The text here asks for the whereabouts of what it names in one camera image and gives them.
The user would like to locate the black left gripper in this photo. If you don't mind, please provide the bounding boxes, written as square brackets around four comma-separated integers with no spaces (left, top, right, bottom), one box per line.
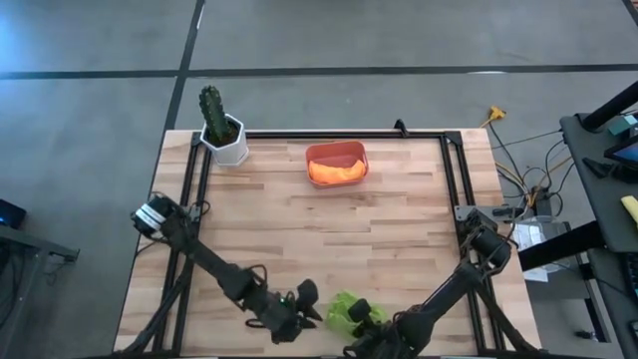
[256,293,325,345]

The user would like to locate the green microfiber towel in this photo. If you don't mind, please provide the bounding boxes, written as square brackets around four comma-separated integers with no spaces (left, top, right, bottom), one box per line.
[325,291,389,340]

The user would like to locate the orange microfiber towel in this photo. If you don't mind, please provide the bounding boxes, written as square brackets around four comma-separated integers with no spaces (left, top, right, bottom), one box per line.
[307,159,368,185]

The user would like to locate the salmon plastic basket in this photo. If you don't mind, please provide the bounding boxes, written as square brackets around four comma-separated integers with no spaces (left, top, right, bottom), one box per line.
[304,140,370,189]

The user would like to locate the white paper sheet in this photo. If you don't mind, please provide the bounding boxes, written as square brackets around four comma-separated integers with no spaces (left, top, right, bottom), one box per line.
[521,266,549,284]

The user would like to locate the white hexagonal plant pot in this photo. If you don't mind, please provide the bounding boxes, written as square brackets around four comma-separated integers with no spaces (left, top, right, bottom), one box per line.
[199,113,250,169]

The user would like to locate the clear plastic sheet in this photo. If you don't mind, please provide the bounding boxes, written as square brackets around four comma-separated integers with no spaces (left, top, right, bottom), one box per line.
[512,214,562,253]

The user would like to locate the black desk support beam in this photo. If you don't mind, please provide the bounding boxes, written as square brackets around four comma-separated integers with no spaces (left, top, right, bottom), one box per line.
[517,220,607,272]

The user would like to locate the black power strip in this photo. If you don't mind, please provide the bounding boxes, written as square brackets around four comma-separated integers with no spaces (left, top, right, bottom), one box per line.
[530,186,554,216]

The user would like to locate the green cactus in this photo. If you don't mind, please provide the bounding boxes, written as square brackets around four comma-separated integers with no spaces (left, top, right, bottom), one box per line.
[198,85,235,147]

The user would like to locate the dark grey desk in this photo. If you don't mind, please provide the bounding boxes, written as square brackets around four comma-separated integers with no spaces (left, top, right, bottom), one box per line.
[587,247,638,359]

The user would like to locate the black desk gadget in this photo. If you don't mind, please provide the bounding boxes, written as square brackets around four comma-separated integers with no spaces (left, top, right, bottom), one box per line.
[581,157,638,184]

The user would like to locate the dark metal table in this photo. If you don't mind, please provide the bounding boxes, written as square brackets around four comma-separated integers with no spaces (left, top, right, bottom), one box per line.
[0,223,81,350]

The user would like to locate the yellow cloth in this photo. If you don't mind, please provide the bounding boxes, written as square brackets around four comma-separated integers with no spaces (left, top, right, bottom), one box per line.
[620,194,638,224]

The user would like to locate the tablet with blue screen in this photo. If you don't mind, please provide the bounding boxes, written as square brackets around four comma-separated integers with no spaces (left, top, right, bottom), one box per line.
[604,135,638,171]

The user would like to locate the black device with blue light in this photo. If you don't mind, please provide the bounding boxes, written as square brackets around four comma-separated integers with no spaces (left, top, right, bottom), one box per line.
[0,197,28,229]

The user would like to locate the teal box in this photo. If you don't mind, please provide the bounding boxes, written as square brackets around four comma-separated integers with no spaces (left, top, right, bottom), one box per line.
[607,114,638,137]

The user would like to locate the black slanted pole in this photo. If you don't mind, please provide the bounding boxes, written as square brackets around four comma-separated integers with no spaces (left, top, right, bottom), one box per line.
[581,81,638,132]

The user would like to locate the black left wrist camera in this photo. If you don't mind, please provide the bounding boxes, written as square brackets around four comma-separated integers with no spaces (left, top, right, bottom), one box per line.
[295,278,321,311]

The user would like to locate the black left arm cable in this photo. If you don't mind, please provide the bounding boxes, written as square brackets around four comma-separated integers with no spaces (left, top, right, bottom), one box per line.
[243,262,270,330]

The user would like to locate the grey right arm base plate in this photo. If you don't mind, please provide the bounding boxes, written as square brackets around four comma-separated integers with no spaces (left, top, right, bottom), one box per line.
[454,203,524,223]

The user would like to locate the black aluminium table frame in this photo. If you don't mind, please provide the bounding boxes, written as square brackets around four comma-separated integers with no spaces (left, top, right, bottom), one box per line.
[114,130,544,358]

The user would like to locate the black floor cable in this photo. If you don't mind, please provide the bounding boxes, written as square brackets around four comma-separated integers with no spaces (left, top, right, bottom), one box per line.
[487,123,527,188]

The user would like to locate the yellow cable connector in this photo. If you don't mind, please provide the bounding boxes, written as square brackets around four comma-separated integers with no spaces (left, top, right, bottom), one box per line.
[479,105,508,129]

